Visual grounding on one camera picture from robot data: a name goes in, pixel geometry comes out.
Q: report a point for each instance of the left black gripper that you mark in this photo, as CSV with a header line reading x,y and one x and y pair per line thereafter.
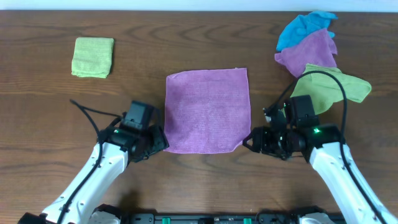
x,y
158,140

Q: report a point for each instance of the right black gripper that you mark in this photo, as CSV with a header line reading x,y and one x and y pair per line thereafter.
x,y
264,147

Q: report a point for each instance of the purple microfiber cloth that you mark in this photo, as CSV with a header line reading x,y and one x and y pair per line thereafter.
x,y
207,111

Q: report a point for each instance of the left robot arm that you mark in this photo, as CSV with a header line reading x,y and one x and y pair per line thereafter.
x,y
115,150

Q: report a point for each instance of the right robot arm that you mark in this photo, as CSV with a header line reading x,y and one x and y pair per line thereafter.
x,y
331,158

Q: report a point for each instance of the loose green cloth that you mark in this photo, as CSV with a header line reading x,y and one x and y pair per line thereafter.
x,y
324,91

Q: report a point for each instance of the folded green cloth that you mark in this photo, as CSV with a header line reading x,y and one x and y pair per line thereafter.
x,y
92,57

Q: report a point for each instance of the purple cloth under blue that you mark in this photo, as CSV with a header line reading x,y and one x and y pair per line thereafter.
x,y
318,48

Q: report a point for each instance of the blue crumpled cloth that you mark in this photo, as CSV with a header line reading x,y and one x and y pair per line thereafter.
x,y
302,26

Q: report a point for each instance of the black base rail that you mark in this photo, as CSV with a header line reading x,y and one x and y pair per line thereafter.
x,y
261,218

